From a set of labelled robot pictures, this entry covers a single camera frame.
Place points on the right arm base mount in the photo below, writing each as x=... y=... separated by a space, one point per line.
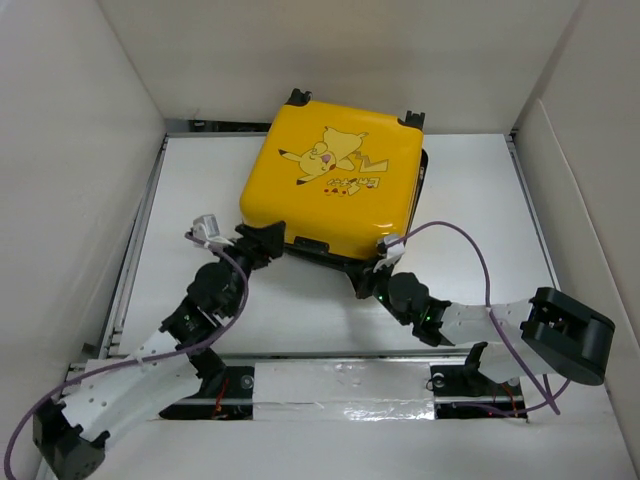
x=462 y=394

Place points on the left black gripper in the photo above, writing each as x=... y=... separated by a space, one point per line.
x=264 y=242

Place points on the yellow Pikachu suitcase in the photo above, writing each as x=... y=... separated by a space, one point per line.
x=341 y=178

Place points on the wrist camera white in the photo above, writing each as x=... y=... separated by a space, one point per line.
x=390 y=250
x=205 y=233

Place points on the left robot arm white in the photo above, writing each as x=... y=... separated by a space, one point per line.
x=73 y=434

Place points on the aluminium front rail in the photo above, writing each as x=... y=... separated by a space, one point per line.
x=315 y=383

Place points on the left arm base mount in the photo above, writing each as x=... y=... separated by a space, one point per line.
x=232 y=400

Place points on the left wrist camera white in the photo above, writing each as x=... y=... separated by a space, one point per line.
x=205 y=233

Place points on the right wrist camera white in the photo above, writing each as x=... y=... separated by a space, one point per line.
x=390 y=250

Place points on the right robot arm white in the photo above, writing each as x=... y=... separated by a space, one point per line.
x=548 y=333

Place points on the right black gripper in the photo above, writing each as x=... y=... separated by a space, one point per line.
x=361 y=280

